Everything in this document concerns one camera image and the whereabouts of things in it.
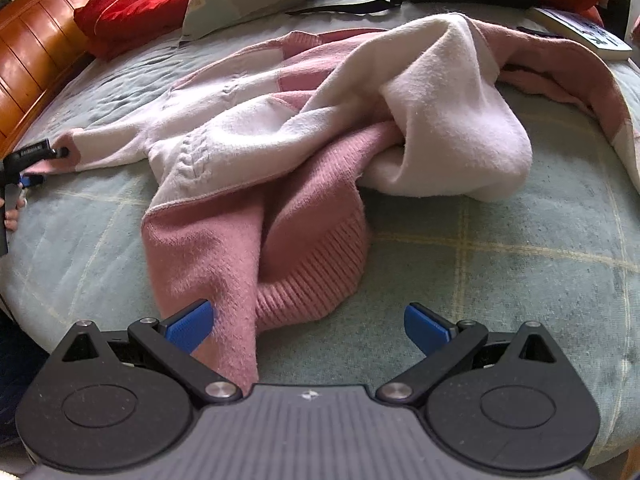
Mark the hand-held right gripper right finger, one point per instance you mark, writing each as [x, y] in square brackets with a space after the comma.
[425, 328]

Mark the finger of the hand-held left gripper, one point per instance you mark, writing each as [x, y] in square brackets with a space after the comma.
[31, 181]
[62, 152]

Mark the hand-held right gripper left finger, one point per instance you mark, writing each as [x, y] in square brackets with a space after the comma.
[192, 326]

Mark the pink and white sweater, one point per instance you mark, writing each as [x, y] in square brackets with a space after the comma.
[300, 160]

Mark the person's left hand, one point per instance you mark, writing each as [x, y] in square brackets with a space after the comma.
[12, 215]

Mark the green plaid blanket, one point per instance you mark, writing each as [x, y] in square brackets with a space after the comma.
[500, 270]

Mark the wooden headboard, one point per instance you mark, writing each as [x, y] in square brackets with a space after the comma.
[35, 45]

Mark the red pillow with gold line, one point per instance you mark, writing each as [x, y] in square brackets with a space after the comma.
[130, 5]

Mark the thick paperback book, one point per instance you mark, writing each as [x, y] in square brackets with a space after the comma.
[580, 30]

